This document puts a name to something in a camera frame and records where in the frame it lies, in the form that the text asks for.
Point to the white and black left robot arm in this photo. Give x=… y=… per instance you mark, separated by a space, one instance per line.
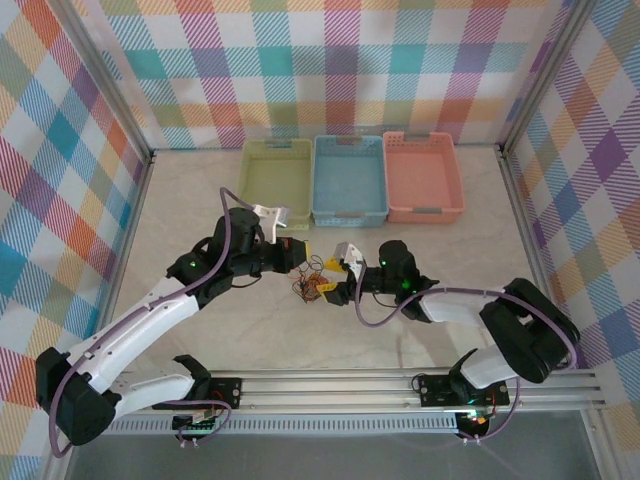
x=150 y=325

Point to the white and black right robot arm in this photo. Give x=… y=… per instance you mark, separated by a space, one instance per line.
x=460 y=305

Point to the green plastic basket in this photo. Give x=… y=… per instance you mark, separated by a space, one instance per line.
x=272 y=175

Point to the blue plastic basket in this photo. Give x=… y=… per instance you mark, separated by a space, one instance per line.
x=350 y=180

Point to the pink plastic basket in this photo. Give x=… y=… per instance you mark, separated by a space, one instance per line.
x=425 y=177

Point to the aluminium table edge bar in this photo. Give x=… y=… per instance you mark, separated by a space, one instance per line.
x=527 y=230
x=134 y=230

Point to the aluminium mounting rail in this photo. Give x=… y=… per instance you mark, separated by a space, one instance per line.
x=325 y=387

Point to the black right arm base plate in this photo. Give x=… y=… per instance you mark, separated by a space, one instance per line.
x=435 y=390

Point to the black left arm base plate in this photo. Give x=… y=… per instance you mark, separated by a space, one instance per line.
x=227 y=392

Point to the aluminium frame post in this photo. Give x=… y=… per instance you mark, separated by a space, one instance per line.
x=546 y=75
x=106 y=75

